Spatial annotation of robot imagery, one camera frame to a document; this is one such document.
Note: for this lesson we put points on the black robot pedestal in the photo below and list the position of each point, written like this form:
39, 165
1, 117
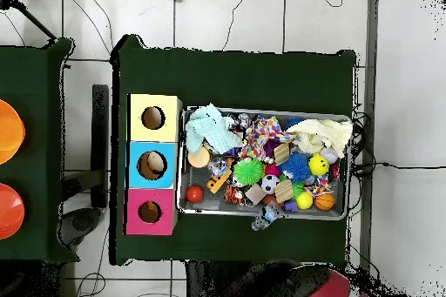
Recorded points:
205, 283

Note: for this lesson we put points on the green furry monster toy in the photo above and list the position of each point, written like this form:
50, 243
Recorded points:
249, 171

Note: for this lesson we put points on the colourful polka dot cloth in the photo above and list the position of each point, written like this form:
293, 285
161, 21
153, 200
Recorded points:
265, 137

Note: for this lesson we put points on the orange striped tiger plush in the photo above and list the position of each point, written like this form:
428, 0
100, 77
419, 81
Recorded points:
233, 194

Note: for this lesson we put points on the large yellow ball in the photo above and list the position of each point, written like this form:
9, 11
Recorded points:
318, 164

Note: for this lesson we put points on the shallow clear mesh bin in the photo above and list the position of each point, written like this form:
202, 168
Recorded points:
182, 199

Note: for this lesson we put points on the dark green table cloth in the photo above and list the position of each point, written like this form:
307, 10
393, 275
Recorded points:
38, 102
230, 77

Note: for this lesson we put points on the red ball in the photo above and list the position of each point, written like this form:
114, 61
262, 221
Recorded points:
194, 194

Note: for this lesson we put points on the black stand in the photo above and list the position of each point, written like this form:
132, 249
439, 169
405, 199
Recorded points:
100, 137

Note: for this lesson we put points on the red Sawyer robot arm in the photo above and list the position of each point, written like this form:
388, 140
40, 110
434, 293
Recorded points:
327, 288

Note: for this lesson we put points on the wooden box with three holes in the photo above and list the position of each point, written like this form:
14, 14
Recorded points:
155, 142

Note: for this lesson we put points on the cream yellow cloth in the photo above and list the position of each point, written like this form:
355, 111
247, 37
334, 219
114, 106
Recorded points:
324, 133

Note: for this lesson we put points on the orange bowl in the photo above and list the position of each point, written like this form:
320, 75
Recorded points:
8, 211
8, 132

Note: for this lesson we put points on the orange flat plastic toy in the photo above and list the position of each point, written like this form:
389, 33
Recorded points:
217, 181

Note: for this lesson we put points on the crushed clear plastic bottle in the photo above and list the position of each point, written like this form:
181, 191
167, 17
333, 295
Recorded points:
267, 216

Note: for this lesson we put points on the toy hamburger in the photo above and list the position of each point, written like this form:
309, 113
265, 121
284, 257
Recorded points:
198, 159

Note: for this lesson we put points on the orange toy basketball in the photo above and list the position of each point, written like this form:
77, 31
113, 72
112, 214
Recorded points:
323, 201

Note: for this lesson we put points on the blue spiky ball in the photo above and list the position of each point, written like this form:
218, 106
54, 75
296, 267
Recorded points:
296, 167

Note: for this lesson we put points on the mint green cloth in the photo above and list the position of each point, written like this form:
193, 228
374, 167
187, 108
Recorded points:
209, 130

